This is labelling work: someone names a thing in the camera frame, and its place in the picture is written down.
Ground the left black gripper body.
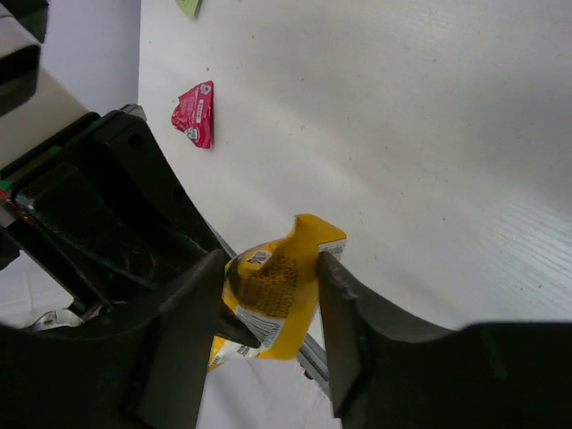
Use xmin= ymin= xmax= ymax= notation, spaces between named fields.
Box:
xmin=1 ymin=147 xmax=112 ymax=313

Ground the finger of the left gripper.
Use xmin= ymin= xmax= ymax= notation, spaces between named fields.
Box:
xmin=88 ymin=109 xmax=260 ymax=349

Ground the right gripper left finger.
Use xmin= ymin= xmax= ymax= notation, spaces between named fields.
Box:
xmin=1 ymin=250 xmax=226 ymax=428

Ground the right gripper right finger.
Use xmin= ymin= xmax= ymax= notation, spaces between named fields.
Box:
xmin=316 ymin=252 xmax=571 ymax=428

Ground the yellow candy packet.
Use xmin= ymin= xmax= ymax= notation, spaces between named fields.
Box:
xmin=207 ymin=214 xmax=347 ymax=371

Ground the red snack packet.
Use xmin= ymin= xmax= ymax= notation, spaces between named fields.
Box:
xmin=171 ymin=80 xmax=215 ymax=149

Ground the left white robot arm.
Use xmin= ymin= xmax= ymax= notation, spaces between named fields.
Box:
xmin=1 ymin=1 xmax=257 ymax=349

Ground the green snack packet left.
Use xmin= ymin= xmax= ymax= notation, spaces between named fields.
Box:
xmin=175 ymin=0 xmax=202 ymax=20

